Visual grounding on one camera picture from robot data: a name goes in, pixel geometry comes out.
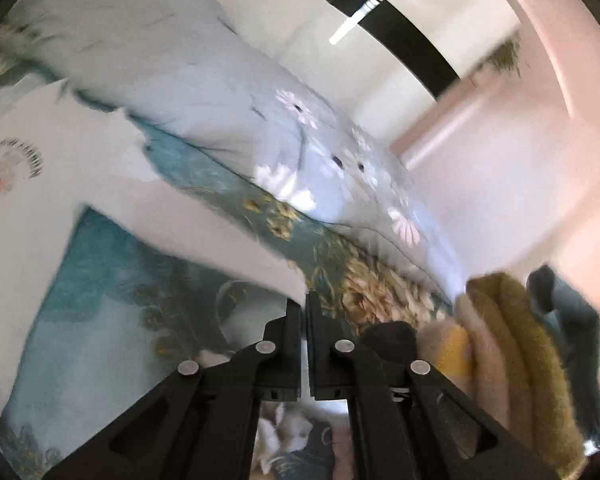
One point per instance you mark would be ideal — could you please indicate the light blue floral quilt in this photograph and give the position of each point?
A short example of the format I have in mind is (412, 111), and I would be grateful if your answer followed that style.
(180, 75)

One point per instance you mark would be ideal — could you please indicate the black garment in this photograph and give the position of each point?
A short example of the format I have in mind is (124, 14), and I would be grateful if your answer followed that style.
(390, 340)

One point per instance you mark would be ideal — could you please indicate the white sweatshirt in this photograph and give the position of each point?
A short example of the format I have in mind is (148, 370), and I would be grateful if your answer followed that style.
(80, 160)

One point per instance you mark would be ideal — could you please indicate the dark grey folded garment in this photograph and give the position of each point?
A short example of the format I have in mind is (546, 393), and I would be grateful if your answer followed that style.
(575, 320)

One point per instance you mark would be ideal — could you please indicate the white wardrobe with black stripe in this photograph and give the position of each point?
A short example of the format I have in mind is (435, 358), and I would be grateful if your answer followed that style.
(305, 35)

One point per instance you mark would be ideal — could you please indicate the teal floral bedsheet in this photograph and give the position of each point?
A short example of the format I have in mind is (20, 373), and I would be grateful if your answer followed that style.
(105, 320)

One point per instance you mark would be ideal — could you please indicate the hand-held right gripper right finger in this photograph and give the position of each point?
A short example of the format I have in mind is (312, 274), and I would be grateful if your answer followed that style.
(314, 355)

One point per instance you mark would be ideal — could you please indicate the green plant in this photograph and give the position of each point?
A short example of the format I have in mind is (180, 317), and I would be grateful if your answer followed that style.
(505, 57)

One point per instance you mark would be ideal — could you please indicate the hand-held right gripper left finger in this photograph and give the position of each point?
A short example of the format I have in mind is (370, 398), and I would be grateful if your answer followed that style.
(292, 350)

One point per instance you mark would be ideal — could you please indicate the beige folded garment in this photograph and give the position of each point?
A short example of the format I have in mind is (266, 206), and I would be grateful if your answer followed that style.
(485, 360)

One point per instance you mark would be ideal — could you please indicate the olive yellow folded garment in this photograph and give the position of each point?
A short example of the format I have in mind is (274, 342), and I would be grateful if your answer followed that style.
(535, 360)

